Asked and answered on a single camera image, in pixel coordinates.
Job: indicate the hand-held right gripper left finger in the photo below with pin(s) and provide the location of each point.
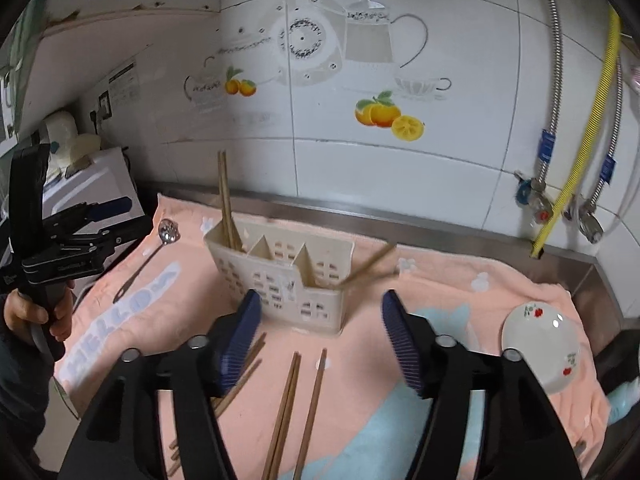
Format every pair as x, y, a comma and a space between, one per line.
240, 345

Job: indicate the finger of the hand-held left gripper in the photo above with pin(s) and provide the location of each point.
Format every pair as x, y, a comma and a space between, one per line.
120, 232
112, 205

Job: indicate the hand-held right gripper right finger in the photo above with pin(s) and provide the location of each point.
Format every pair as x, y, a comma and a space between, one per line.
402, 345

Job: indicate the cream plastic utensil holder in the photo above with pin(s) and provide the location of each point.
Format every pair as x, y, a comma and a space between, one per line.
320, 325

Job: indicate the person's left forearm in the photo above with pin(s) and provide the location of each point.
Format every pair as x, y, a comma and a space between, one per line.
20, 390

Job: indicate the person's left hand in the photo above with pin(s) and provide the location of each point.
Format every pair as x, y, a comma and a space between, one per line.
17, 312

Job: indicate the white microwave oven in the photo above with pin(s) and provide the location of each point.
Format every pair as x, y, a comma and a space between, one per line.
100, 180

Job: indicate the metal spoon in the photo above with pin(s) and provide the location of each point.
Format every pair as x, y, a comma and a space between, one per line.
169, 230

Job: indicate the pink printed towel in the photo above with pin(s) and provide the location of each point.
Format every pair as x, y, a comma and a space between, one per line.
350, 360

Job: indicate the cream rounded container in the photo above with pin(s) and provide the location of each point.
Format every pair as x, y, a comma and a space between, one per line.
85, 145

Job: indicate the white rounded container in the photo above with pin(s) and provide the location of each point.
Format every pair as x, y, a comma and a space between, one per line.
60, 130

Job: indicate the white floral plate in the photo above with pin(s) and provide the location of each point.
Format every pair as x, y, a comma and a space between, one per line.
540, 350

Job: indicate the metal angle valve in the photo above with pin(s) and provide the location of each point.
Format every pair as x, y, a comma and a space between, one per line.
537, 200
587, 222

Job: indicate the black wall socket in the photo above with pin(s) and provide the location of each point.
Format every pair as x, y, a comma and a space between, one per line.
104, 105

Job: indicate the white wall label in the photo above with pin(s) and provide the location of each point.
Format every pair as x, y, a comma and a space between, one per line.
122, 82

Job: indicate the green wall cabinet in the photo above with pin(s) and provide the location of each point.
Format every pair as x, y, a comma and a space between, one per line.
75, 55

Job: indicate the teaware and oranges wall decal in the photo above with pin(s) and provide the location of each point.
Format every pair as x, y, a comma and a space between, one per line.
365, 45

